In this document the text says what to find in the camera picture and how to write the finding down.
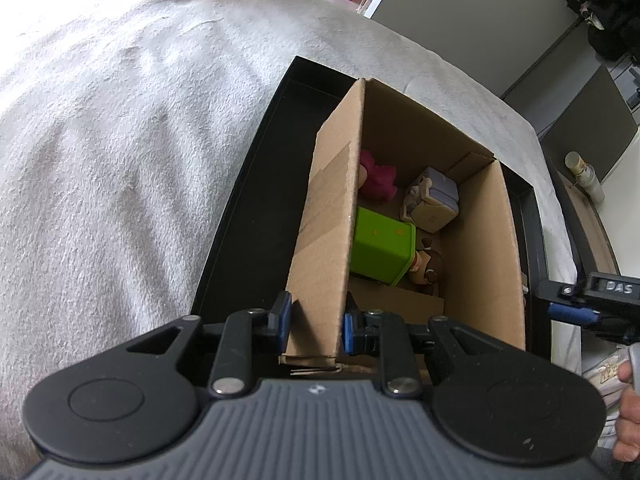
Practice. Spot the black tray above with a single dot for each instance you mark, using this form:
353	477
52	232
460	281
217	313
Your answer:
240	240

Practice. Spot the black hanging jackets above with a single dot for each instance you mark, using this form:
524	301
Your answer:
605	10

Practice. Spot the brown-haired doll figure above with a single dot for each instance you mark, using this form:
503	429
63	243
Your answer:
426	266

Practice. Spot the brown cardboard box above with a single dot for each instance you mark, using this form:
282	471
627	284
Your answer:
325	240

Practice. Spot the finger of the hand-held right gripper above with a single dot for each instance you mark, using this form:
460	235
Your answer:
560	291
575	314

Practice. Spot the grey door with lock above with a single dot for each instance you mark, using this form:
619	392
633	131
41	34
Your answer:
631	85

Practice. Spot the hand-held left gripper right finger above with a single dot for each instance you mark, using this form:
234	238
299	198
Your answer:
348	332

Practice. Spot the grey leaning board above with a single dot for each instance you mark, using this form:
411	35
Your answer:
592	127

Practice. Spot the green cube toy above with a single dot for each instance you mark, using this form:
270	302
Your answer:
382	245

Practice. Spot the person's right hand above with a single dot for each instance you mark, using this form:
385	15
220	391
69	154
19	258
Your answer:
631	420

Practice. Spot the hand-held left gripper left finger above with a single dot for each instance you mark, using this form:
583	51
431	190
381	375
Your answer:
285	320

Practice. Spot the black side table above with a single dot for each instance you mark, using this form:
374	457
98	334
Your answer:
590	230

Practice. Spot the pink plush figure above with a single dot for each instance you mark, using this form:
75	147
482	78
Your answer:
377	177

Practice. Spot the lavender cube toy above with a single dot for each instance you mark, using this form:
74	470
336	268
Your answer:
440	187

